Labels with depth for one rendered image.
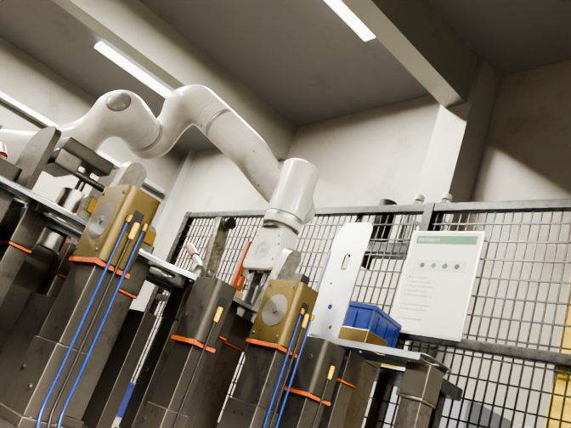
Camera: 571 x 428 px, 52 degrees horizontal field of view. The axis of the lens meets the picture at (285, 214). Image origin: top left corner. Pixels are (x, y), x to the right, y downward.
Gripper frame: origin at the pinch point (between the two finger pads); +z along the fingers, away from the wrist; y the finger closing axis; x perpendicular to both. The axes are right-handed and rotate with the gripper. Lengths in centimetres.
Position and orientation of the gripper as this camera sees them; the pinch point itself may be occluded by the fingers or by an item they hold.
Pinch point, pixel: (255, 296)
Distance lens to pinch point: 123.1
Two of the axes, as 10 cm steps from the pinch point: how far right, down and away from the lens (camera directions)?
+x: 6.5, 4.6, 6.1
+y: 6.9, -0.2, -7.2
